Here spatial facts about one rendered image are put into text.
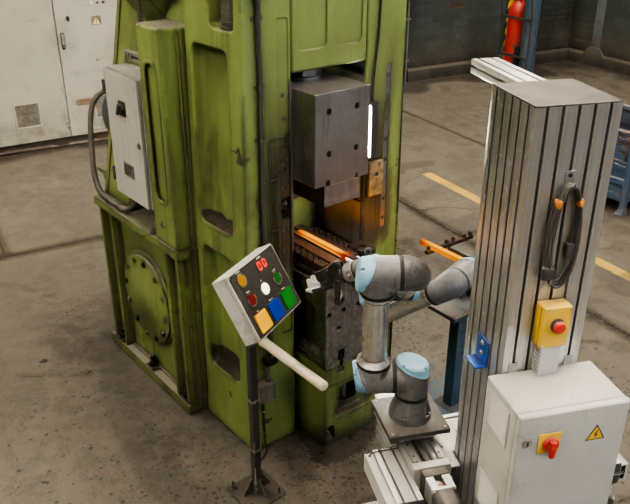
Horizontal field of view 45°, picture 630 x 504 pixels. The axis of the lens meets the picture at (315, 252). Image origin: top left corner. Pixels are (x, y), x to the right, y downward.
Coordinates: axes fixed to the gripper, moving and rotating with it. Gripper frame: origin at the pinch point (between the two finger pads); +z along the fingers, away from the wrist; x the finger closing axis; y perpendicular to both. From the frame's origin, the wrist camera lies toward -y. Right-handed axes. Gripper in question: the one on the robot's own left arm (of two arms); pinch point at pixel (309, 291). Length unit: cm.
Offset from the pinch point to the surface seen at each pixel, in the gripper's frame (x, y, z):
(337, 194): -41.9, 25.3, -6.1
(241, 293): 23.7, 14.1, 11.1
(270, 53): -26, 89, -17
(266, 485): 5, -81, 70
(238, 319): 27.0, 5.7, 15.6
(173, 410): -22, -46, 133
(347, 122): -46, 51, -23
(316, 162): -31, 43, -10
